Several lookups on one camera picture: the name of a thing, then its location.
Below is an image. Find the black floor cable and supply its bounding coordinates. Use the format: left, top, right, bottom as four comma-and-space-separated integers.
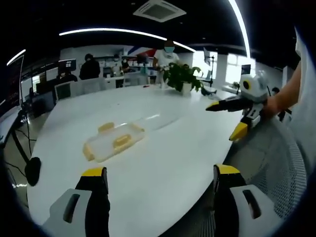
4, 116, 35, 188

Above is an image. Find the ceiling air conditioner vent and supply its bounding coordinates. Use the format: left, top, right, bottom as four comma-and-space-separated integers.
132, 0, 187, 23

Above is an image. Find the small desktop monitor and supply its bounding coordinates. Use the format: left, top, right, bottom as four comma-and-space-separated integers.
58, 58, 77, 74

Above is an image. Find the black chair armrest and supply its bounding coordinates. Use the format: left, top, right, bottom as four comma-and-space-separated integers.
24, 156, 41, 187

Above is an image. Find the long ceiling light strip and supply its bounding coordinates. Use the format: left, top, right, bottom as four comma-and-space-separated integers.
227, 0, 251, 59
58, 28, 197, 53

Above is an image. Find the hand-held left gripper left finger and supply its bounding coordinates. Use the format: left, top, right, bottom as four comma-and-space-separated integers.
41, 166, 111, 237

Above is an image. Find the black object on table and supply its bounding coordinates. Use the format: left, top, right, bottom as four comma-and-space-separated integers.
200, 86, 221, 100

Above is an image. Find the green potted plant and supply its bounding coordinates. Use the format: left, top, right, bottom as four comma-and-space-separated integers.
163, 62, 204, 96

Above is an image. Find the clear box with yellow plastic buckles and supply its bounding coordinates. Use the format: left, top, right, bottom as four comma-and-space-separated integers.
82, 121, 146, 163

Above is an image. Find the white mesh office chair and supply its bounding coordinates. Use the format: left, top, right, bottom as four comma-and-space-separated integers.
222, 115, 308, 237

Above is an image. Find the short ceiling light strip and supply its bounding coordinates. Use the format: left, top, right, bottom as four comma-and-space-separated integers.
6, 48, 27, 67

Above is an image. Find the large dark monitor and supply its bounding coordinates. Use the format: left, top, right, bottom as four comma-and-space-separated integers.
0, 54, 26, 119

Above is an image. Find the person's right hand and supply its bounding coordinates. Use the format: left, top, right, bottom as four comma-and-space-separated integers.
261, 94, 295, 117

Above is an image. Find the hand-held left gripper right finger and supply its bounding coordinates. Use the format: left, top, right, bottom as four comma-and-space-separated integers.
212, 163, 282, 237

